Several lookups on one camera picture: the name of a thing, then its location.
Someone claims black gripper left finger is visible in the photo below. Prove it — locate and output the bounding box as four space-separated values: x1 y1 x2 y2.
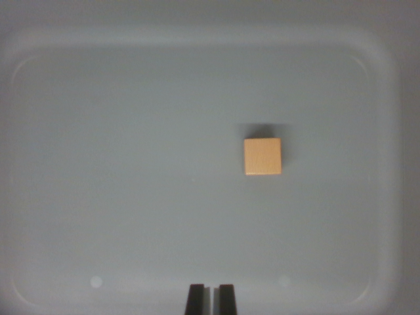
184 283 213 315

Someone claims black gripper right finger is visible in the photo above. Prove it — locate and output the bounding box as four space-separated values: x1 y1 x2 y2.
212 283 238 315

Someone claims wooden cube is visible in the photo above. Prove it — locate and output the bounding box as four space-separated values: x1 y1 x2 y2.
243 137 283 177

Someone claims grey plastic tray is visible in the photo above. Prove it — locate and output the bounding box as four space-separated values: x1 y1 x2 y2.
0 0 420 315

